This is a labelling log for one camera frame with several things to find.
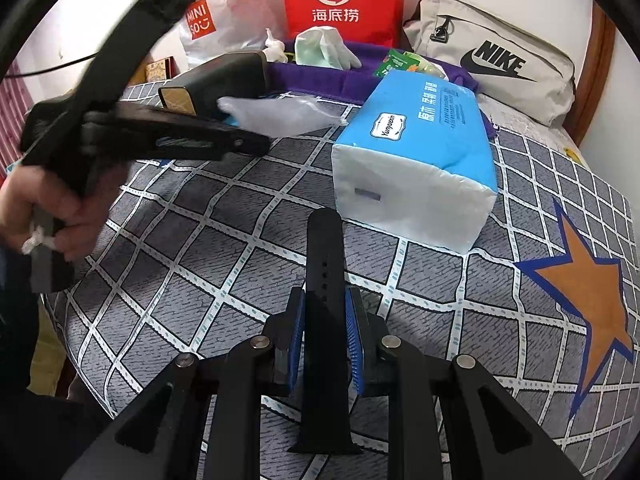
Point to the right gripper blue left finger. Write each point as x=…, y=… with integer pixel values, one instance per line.
x=285, y=331

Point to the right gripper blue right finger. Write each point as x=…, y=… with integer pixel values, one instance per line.
x=370, y=373

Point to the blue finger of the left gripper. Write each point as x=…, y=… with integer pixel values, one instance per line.
x=154, y=133

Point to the clear plastic bag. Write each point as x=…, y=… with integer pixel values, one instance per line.
x=279, y=118

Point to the blue tissue pack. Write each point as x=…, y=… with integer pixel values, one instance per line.
x=416, y=162

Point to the white mint gloves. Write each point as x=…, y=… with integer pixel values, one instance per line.
x=323, y=46

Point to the light green tissue pack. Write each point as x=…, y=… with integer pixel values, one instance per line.
x=424, y=66

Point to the person left hand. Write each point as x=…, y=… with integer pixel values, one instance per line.
x=29, y=187

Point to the brown decorated box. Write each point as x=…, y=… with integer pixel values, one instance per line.
x=162, y=69

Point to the dark green tin box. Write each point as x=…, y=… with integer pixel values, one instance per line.
x=196, y=92

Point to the white Miniso plastic bag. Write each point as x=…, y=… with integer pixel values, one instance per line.
x=213, y=27

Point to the purple towel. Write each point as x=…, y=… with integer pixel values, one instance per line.
x=348, y=86

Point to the white fruit print bedsheet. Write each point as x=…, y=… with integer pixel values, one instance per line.
x=504, y=117

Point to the grey Nike pouch bag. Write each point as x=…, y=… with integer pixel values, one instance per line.
x=510, y=65

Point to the brown wooden door frame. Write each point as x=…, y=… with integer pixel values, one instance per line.
x=592, y=79

